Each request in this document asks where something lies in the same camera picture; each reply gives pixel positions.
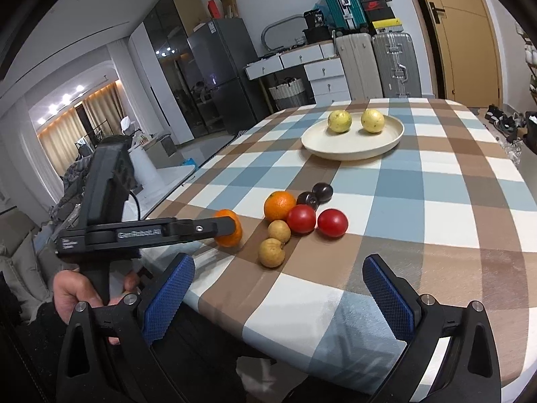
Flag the person's left forearm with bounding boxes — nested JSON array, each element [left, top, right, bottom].
[[17, 302, 70, 403]]

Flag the orange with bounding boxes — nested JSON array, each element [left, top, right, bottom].
[[263, 191, 297, 222], [214, 209, 243, 248]]

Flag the grey sofa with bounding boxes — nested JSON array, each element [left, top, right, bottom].
[[0, 210, 57, 324]]

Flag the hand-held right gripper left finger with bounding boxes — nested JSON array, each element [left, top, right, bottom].
[[56, 253, 236, 403]]

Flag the woven laundry basket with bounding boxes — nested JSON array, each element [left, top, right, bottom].
[[268, 78, 305, 110]]

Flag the teal suitcase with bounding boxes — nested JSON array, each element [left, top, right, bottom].
[[316, 0, 368, 30]]

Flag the dark glass cabinet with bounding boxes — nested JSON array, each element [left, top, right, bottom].
[[143, 0, 202, 140]]

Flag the cream round plate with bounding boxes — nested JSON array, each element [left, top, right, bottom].
[[301, 114, 405, 161]]

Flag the yellow and black box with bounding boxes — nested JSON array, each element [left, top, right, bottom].
[[371, 17, 399, 34]]

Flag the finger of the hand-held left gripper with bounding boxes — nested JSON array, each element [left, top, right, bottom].
[[165, 215, 238, 240]]

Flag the shoe rack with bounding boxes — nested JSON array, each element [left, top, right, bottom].
[[514, 25, 537, 105]]

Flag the red tomato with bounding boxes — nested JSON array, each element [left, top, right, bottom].
[[317, 209, 349, 238], [287, 204, 317, 234]]

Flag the dark purple plum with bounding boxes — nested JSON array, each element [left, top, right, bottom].
[[312, 182, 335, 201], [296, 191, 320, 211]]

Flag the yellow-green guava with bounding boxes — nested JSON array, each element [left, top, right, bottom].
[[361, 109, 385, 134], [327, 110, 352, 135]]

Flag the beige curtains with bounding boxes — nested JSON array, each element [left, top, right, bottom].
[[38, 88, 123, 173]]

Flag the wooden door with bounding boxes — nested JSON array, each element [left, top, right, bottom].
[[409, 0, 504, 110]]

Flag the grey oval frame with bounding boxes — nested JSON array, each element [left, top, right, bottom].
[[261, 14, 309, 51]]

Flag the pile of shoes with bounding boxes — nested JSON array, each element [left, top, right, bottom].
[[484, 105, 526, 136]]

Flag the person's left hand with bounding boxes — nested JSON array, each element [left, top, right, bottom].
[[52, 268, 141, 346]]

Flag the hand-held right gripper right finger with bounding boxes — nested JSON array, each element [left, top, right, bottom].
[[363, 254, 502, 403]]

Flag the silver grey suitcase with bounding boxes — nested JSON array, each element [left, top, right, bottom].
[[371, 31, 422, 99]]

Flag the black printed bag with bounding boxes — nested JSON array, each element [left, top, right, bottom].
[[303, 8, 330, 30]]

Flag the grey refrigerator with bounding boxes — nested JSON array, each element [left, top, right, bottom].
[[187, 17, 273, 135]]

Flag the white drawer desk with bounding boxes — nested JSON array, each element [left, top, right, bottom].
[[244, 41, 351, 103]]

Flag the beige suitcase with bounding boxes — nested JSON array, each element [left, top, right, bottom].
[[334, 31, 383, 100]]

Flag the checked tablecloth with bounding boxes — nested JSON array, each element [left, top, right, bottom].
[[143, 97, 537, 396]]

